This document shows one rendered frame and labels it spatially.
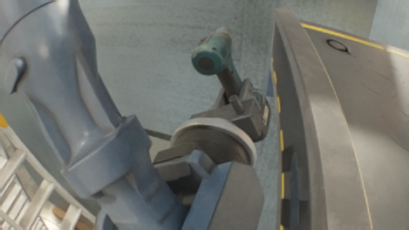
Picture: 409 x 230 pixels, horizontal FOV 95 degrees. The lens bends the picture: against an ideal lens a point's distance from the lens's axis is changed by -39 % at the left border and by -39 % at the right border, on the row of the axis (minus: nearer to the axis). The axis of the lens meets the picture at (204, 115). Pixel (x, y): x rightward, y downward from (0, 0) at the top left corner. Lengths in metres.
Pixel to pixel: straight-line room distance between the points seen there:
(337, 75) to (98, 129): 0.23
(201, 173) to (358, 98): 0.21
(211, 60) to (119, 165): 0.31
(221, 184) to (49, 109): 0.21
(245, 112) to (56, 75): 0.32
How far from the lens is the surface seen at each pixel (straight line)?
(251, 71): 0.85
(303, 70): 0.21
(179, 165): 0.36
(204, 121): 0.42
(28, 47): 0.28
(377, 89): 0.26
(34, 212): 1.35
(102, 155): 0.25
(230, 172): 0.33
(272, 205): 1.33
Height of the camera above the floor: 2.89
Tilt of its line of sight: 40 degrees down
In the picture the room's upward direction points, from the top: 2 degrees clockwise
